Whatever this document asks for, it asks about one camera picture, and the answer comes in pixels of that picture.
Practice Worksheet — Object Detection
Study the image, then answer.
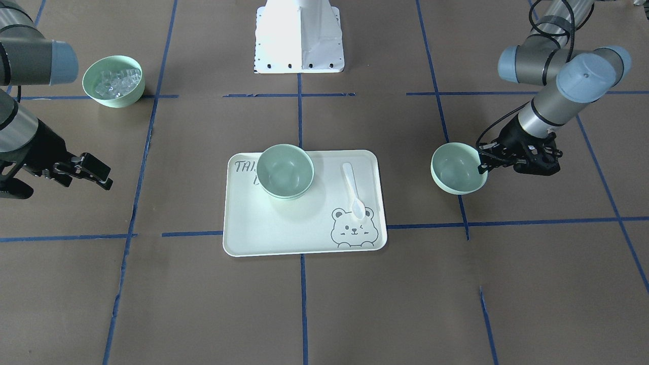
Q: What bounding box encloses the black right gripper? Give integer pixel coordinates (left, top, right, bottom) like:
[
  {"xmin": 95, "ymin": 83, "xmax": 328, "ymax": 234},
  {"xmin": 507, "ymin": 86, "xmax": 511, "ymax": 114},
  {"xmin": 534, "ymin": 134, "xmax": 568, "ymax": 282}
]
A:
[{"xmin": 16, "ymin": 120, "xmax": 114, "ymax": 190}]

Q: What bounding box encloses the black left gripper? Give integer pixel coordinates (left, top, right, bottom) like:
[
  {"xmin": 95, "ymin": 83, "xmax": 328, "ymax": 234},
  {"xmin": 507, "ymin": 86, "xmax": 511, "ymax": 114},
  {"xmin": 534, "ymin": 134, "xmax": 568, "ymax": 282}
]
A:
[{"xmin": 477, "ymin": 117, "xmax": 558, "ymax": 174}]

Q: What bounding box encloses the lone green bowl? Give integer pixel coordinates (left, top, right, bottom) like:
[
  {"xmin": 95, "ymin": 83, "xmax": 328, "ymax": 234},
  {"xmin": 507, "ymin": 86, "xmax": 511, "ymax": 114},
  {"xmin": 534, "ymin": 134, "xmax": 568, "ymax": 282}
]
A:
[{"xmin": 429, "ymin": 142, "xmax": 488, "ymax": 196}]

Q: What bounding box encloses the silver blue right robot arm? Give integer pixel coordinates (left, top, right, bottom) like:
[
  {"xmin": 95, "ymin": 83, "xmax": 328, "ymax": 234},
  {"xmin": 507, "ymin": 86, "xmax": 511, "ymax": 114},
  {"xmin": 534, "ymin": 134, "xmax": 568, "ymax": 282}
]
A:
[{"xmin": 1, "ymin": 1, "xmax": 113, "ymax": 199}]

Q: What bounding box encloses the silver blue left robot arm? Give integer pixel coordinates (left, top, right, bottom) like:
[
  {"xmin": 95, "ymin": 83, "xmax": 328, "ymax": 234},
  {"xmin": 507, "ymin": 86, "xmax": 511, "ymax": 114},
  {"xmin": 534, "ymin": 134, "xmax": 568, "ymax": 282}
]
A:
[{"xmin": 476, "ymin": 1, "xmax": 632, "ymax": 176}]

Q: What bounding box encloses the green bowl with ice cubes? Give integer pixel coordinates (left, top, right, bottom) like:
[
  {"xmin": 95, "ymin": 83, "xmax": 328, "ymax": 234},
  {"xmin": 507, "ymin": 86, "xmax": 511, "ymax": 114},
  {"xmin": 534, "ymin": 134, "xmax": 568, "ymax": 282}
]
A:
[{"xmin": 83, "ymin": 55, "xmax": 146, "ymax": 108}]

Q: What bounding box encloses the white plastic spoon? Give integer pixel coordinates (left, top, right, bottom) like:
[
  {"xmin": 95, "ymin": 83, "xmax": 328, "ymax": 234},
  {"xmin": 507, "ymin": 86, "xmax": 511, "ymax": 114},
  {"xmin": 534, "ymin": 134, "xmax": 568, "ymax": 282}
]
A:
[{"xmin": 342, "ymin": 162, "xmax": 366, "ymax": 220}]

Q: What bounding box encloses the cream bear print tray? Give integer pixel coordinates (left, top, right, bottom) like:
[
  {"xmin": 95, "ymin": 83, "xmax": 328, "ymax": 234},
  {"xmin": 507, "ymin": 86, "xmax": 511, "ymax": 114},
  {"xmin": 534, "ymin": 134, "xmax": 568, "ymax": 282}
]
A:
[{"xmin": 223, "ymin": 150, "xmax": 387, "ymax": 257}]

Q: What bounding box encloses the green bowl on tray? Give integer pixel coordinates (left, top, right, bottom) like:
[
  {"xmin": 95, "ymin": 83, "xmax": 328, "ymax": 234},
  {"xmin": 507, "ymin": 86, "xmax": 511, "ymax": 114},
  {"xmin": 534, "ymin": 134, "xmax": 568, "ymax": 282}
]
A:
[{"xmin": 261, "ymin": 186, "xmax": 310, "ymax": 201}]

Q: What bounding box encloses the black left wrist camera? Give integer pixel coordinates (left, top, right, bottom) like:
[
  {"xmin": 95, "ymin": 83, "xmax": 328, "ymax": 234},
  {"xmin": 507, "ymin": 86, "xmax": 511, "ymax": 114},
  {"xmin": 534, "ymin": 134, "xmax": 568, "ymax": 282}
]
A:
[{"xmin": 513, "ymin": 132, "xmax": 563, "ymax": 176}]

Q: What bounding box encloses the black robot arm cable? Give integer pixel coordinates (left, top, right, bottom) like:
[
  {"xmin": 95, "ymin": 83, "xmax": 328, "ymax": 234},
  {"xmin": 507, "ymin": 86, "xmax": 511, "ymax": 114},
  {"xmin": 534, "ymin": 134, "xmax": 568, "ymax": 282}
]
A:
[{"xmin": 476, "ymin": 0, "xmax": 576, "ymax": 148}]

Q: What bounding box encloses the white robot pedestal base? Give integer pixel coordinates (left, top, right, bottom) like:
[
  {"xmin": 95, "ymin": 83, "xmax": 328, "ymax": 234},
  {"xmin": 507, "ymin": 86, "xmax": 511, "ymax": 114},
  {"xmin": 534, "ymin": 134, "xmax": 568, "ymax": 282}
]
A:
[{"xmin": 254, "ymin": 1, "xmax": 345, "ymax": 74}]

